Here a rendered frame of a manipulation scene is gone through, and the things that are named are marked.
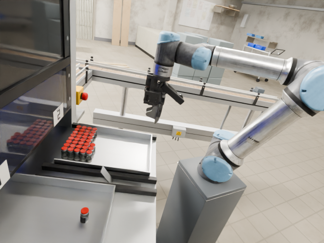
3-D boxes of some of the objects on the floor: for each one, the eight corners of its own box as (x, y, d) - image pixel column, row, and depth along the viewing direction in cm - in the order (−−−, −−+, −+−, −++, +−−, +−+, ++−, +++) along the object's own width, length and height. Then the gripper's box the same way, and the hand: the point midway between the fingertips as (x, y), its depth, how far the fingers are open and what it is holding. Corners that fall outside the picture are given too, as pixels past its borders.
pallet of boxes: (172, 93, 417) (186, 35, 363) (157, 80, 474) (168, 28, 421) (216, 94, 471) (235, 43, 417) (198, 82, 528) (212, 36, 475)
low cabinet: (170, 50, 873) (174, 32, 838) (196, 64, 724) (202, 42, 688) (134, 46, 797) (137, 25, 762) (155, 60, 647) (160, 35, 612)
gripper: (148, 69, 81) (141, 115, 91) (148, 75, 73) (139, 126, 83) (169, 73, 82) (159, 118, 92) (171, 80, 74) (159, 129, 84)
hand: (156, 120), depth 87 cm, fingers closed
